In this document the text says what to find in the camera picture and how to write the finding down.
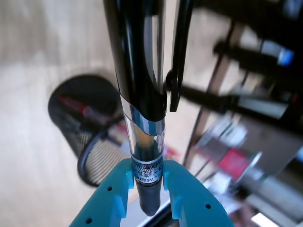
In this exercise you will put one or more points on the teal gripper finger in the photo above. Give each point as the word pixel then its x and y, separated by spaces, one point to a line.
pixel 104 203
pixel 194 203

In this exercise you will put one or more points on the red retractable pen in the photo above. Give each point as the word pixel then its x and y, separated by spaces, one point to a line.
pixel 78 106

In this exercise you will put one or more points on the black retractable pen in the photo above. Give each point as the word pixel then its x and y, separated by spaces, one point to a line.
pixel 132 59

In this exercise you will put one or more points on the black mesh pen holder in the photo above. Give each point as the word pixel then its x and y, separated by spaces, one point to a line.
pixel 71 132

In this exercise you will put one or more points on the grey bottle with blue cap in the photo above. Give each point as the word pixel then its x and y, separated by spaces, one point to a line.
pixel 277 52

